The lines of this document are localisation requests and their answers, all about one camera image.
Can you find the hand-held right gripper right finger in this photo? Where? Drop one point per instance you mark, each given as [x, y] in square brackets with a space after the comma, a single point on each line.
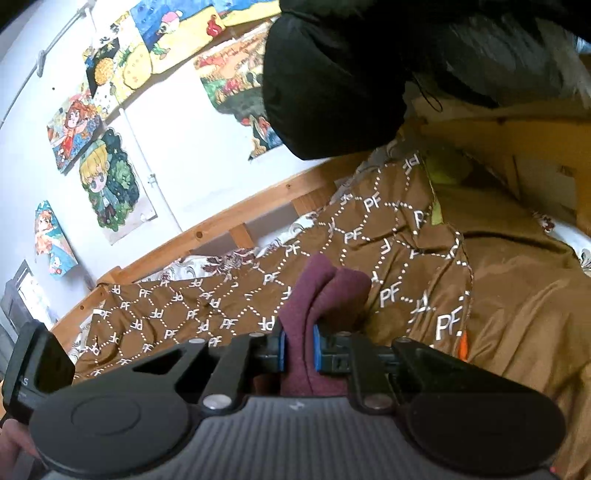
[317, 350]

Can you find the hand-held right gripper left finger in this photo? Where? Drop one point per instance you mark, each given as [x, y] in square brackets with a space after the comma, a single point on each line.
[278, 353]

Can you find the maroon garment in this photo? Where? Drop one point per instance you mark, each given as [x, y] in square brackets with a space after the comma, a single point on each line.
[323, 295]

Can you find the person's left hand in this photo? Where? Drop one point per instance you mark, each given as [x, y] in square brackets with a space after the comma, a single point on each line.
[14, 445]

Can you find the brown printed blanket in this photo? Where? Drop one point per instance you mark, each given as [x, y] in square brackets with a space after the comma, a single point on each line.
[323, 240]

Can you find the floral bedsheet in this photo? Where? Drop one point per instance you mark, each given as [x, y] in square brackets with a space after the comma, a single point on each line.
[203, 267]

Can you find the orange cloth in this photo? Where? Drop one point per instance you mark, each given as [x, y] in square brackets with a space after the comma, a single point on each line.
[463, 346]

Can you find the yellow-green cloth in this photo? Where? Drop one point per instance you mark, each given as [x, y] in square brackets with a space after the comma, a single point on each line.
[445, 171]

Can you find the black jacket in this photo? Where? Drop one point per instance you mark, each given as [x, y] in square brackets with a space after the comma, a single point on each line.
[341, 69]

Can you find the orange-haired figure wall poster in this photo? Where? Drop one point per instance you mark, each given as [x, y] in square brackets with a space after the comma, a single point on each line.
[53, 240]

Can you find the wooden bed frame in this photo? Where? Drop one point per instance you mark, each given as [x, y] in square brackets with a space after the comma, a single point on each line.
[221, 228]

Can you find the blonde figure wall poster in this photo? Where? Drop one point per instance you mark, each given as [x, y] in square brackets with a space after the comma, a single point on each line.
[111, 184]

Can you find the red-haired figure wall poster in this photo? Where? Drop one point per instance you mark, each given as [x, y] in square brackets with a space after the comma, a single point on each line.
[74, 131]

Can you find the pineapple wall poster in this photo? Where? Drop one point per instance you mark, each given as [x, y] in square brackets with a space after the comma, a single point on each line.
[117, 74]

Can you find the yellow cartoon wall poster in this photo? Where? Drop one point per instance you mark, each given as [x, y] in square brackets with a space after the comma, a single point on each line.
[180, 37]

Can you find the blue and yellow wall poster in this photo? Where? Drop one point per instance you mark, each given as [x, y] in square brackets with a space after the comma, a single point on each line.
[240, 9]

